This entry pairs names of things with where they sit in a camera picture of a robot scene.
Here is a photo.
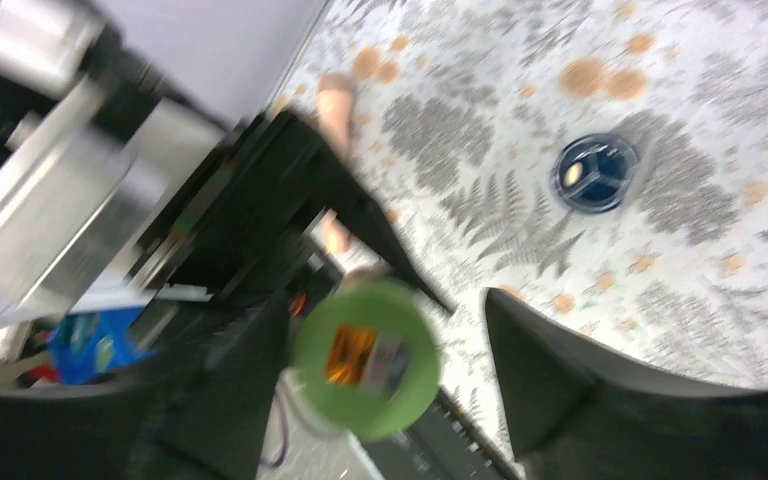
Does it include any green pill bottle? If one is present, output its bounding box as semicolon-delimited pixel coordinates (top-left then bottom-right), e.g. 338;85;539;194
290;279;442;441

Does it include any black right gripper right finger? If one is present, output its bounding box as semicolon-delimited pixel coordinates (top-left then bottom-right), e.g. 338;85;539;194
484;288;768;479

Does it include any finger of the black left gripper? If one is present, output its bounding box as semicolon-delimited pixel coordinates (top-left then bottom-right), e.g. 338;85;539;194
277;110;455;315

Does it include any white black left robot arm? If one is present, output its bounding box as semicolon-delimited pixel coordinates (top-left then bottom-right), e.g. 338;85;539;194
0;1;439;325

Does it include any beige pill in organizer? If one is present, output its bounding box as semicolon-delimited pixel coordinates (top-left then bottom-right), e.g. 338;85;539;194
562;162;584;187

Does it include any floral patterned table mat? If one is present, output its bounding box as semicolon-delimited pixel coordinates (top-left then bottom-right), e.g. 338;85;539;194
274;1;768;451

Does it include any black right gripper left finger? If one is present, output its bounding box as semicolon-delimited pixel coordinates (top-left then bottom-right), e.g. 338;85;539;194
0;292;289;479

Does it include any blue plastic parts bin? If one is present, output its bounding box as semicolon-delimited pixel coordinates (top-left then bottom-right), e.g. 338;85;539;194
47;307;148;385

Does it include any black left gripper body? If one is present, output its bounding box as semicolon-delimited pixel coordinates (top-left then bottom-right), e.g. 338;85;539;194
132;112;358;305

